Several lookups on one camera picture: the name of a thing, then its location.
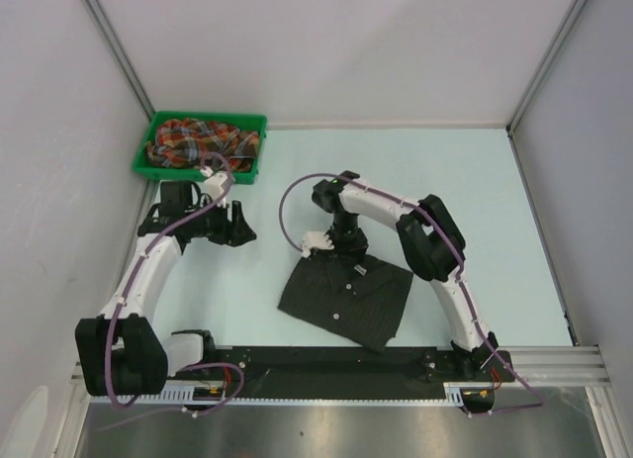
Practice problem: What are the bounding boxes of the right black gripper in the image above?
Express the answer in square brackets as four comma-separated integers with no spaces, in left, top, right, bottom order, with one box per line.
[323,211,369,262]

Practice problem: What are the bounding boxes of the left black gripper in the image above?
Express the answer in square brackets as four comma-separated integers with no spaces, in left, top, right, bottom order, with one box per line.
[186,196,256,247]

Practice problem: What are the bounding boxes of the black pinstripe long sleeve shirt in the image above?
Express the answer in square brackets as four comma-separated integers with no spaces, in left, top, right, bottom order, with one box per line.
[278,253,413,353]

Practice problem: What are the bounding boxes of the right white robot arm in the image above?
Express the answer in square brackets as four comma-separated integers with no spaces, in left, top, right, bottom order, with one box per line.
[304,171,498,380]

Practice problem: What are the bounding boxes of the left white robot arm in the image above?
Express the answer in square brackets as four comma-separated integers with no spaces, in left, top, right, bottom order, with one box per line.
[74,172,256,402]

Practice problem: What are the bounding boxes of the plaid long sleeve shirt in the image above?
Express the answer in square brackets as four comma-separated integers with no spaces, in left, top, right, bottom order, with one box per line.
[145,118,261,172]

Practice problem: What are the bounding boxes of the green plastic bin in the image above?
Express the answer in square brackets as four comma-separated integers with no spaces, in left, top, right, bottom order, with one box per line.
[133,111,268,185]

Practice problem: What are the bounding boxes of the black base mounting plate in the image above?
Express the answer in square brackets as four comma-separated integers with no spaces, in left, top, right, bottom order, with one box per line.
[206,346,514,401]

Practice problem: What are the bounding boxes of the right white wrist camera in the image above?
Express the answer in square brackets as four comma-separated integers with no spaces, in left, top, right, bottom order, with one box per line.
[300,231,334,258]

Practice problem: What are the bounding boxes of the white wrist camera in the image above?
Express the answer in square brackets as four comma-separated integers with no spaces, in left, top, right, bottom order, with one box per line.
[201,167,234,207]
[300,231,334,258]

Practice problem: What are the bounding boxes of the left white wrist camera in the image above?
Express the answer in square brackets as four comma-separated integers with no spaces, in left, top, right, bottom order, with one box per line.
[201,167,234,207]

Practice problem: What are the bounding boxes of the white slotted cable duct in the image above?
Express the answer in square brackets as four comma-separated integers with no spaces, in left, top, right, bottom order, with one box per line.
[143,379,494,411]

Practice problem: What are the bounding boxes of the aluminium frame rail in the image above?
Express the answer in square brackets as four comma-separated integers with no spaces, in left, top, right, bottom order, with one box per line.
[68,343,607,385]

